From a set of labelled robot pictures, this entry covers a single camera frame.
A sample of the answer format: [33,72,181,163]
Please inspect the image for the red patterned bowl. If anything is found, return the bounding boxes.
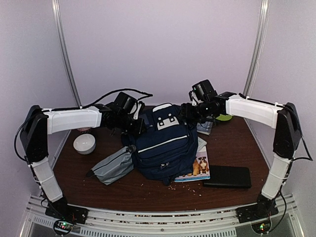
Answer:
[77,127,91,134]

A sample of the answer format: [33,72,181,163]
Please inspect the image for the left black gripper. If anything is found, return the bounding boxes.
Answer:
[117,113,149,135]

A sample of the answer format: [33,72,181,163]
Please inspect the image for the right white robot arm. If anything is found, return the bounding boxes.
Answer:
[179,79,303,218]

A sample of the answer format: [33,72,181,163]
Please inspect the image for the navy blue backpack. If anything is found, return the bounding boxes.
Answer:
[121,103,198,186]

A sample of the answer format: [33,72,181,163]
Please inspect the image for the dog cover book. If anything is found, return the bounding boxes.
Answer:
[174,146,210,183]

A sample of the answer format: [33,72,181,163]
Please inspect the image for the black leather case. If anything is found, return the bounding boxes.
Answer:
[203,165,252,189]

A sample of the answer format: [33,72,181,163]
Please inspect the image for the metal frame post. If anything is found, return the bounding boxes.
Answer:
[51,0,81,107]
[242,0,270,97]

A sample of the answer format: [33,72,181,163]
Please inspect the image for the right metal frame post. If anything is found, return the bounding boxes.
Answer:
[242,0,270,97]

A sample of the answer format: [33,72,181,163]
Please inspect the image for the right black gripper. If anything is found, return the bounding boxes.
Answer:
[178,100,211,123]

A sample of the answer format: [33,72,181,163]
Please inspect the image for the blue hardcover book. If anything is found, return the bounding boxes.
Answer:
[197,118,214,136]

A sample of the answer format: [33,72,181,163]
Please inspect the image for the white ceramic bowl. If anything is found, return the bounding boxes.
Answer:
[73,134,96,155]

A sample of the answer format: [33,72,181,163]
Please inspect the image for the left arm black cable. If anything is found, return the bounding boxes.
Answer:
[13,88,154,161]

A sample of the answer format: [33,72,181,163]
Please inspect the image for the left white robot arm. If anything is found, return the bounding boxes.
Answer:
[18,90,146,219]

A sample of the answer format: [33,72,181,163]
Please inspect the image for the green plate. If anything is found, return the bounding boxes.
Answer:
[215,115,233,122]

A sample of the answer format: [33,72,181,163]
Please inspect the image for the white grey book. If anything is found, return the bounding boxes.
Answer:
[197,137,207,152]

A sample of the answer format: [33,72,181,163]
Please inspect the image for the front aluminium rail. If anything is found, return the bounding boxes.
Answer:
[24,194,301,237]

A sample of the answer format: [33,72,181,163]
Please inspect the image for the left metal frame post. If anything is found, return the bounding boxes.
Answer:
[51,0,81,107]

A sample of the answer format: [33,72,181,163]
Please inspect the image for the grey pencil pouch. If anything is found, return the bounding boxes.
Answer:
[85,145,136,185]

